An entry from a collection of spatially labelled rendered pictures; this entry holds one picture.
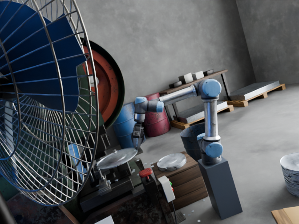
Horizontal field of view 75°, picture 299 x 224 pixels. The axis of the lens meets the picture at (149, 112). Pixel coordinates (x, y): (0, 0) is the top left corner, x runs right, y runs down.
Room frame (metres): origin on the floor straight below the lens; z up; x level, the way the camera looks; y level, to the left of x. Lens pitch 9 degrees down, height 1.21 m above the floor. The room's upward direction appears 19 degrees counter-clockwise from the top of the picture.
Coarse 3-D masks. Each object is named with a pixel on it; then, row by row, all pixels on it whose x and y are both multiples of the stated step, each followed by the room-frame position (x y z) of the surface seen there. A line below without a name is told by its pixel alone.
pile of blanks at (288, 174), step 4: (284, 168) 1.38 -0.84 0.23; (284, 172) 1.39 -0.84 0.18; (288, 172) 1.35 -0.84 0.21; (292, 172) 1.33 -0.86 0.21; (296, 172) 1.29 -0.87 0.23; (284, 176) 1.41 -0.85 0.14; (288, 176) 1.36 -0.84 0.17; (292, 176) 1.32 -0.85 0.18; (296, 176) 1.30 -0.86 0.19; (288, 180) 1.37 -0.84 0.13; (292, 180) 1.33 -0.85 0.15; (296, 180) 1.30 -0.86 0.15; (288, 184) 1.38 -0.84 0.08; (292, 184) 1.35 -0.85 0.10; (296, 184) 1.31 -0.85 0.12; (288, 188) 1.40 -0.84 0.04; (292, 188) 1.34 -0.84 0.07; (296, 188) 1.32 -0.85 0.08; (292, 192) 1.36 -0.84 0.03; (296, 192) 1.33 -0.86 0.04; (296, 196) 1.33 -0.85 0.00
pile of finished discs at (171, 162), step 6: (168, 156) 1.96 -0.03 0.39; (174, 156) 1.91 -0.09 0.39; (180, 156) 1.86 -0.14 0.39; (162, 162) 1.87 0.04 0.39; (168, 162) 1.81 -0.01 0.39; (174, 162) 1.78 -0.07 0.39; (180, 162) 1.74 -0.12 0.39; (162, 168) 1.75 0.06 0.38; (168, 168) 1.71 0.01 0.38; (174, 168) 1.70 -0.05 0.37
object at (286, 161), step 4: (296, 152) 1.50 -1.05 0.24; (284, 156) 1.51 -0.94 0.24; (288, 156) 1.49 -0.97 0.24; (292, 156) 1.47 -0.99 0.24; (296, 156) 1.46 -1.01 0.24; (280, 160) 1.47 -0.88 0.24; (284, 160) 1.46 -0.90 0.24; (288, 160) 1.44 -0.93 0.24; (292, 160) 1.42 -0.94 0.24; (296, 160) 1.40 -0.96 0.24; (284, 164) 1.41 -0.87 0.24; (288, 164) 1.39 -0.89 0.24; (292, 164) 1.38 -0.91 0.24; (296, 164) 1.36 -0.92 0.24; (288, 168) 1.35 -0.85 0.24; (292, 168) 1.33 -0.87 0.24; (296, 168) 1.32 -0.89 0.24
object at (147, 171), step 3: (147, 168) 1.01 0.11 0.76; (141, 171) 1.00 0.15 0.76; (144, 171) 0.99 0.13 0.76; (147, 171) 0.98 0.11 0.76; (150, 171) 0.97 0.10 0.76; (141, 174) 0.96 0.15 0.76; (144, 174) 0.95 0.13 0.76; (147, 174) 0.96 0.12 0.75; (141, 177) 0.95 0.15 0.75; (147, 177) 0.98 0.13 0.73
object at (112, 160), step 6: (120, 150) 1.42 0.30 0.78; (126, 150) 1.38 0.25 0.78; (132, 150) 1.33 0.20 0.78; (108, 156) 1.38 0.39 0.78; (114, 156) 1.31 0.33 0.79; (120, 156) 1.27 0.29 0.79; (126, 156) 1.25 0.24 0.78; (132, 156) 1.21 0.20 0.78; (102, 162) 1.30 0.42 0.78; (108, 162) 1.26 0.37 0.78; (114, 162) 1.22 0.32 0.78; (120, 162) 1.18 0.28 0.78; (102, 168) 1.18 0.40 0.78; (108, 168) 1.14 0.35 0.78
